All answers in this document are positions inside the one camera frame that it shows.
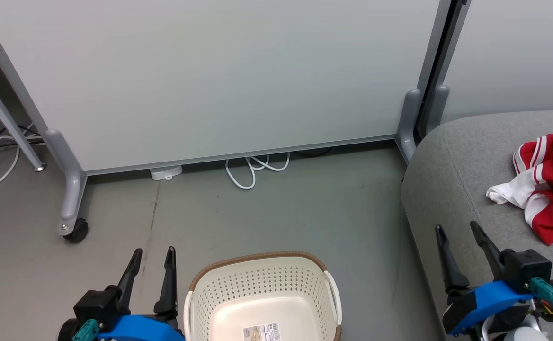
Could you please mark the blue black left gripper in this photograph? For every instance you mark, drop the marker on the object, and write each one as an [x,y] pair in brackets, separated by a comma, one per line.
[139,329]

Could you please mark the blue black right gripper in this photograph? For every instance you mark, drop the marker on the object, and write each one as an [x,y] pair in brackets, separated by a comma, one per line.
[489,298]

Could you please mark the red white shirt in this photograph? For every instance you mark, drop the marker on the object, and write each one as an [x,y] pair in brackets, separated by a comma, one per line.
[548,222]

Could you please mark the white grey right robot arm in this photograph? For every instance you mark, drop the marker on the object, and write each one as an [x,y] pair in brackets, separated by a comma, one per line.
[525,334]

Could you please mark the cream perforated laundry basket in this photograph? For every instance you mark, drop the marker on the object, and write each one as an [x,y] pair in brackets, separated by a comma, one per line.
[262,293]

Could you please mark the white basket sticker label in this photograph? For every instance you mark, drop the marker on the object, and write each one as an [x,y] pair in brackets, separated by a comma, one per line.
[261,332]

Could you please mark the grey fabric sofa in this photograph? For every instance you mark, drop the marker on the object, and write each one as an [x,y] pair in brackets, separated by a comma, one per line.
[470,199]

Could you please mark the black caster wheel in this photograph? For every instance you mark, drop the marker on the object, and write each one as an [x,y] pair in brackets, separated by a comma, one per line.
[77,231]

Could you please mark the small white floor box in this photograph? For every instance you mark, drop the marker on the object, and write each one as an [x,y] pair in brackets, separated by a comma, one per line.
[166,172]

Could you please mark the grey partition foot with caster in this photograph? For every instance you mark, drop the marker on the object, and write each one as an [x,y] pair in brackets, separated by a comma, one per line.
[70,189]

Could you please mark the grey wide partition foot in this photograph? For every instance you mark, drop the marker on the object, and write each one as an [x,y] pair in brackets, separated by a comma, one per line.
[408,123]

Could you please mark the grey narrow partition foot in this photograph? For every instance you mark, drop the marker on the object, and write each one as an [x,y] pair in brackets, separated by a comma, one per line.
[437,106]

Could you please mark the narrow white partition panel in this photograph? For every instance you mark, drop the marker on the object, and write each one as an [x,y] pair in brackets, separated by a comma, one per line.
[508,47]

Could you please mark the grey metal table leg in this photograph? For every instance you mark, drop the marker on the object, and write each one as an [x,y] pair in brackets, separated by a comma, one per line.
[6,118]

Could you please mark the wide white partition panel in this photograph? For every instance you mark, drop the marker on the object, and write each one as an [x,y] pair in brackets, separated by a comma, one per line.
[210,71]

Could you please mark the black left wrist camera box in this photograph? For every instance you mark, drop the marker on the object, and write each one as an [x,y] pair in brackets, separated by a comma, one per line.
[97,305]

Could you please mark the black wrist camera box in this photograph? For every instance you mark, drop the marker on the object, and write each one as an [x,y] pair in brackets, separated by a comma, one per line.
[97,305]
[525,267]

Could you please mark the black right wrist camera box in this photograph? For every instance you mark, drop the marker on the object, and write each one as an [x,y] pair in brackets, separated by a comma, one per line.
[525,267]

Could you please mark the teal left camera connector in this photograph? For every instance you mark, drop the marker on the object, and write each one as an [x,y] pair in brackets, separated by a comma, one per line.
[86,330]

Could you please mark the teal camera connector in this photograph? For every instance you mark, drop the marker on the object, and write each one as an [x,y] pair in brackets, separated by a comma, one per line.
[86,330]
[546,291]

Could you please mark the teal right camera connector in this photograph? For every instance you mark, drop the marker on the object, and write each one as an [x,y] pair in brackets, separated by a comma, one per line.
[546,291]

